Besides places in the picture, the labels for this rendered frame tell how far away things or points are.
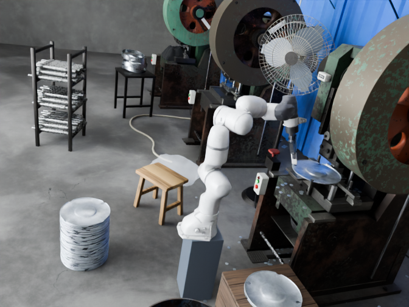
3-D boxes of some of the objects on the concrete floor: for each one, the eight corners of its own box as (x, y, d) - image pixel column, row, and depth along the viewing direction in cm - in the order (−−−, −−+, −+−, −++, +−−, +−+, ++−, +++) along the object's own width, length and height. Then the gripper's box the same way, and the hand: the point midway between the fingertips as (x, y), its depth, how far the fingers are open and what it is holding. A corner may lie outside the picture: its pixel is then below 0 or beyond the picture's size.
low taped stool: (132, 205, 292) (135, 169, 278) (154, 196, 309) (158, 161, 295) (162, 226, 273) (166, 189, 259) (183, 215, 291) (188, 179, 277)
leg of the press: (246, 253, 261) (276, 138, 222) (240, 242, 270) (267, 131, 232) (349, 242, 292) (391, 140, 254) (340, 232, 302) (379, 133, 263)
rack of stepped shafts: (75, 152, 357) (75, 55, 317) (28, 145, 356) (23, 46, 315) (89, 135, 396) (91, 47, 356) (47, 129, 395) (44, 39, 354)
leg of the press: (282, 314, 216) (327, 184, 178) (273, 299, 225) (314, 172, 187) (400, 293, 247) (459, 179, 209) (387, 281, 257) (442, 169, 218)
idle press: (156, 114, 488) (170, -29, 414) (140, 91, 569) (150, -32, 495) (255, 116, 546) (283, -10, 472) (228, 94, 627) (249, -15, 553)
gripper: (287, 123, 221) (290, 159, 228) (282, 129, 210) (286, 167, 217) (300, 122, 218) (302, 159, 225) (296, 128, 206) (299, 167, 214)
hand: (294, 158), depth 220 cm, fingers closed
